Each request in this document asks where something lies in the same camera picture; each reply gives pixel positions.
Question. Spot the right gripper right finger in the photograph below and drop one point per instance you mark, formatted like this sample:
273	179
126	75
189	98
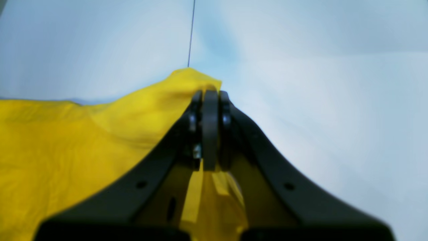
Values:
280	202

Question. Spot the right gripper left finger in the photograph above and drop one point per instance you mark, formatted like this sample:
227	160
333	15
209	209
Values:
146	203

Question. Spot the yellow orange t-shirt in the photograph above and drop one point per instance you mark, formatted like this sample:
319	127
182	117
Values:
55	154

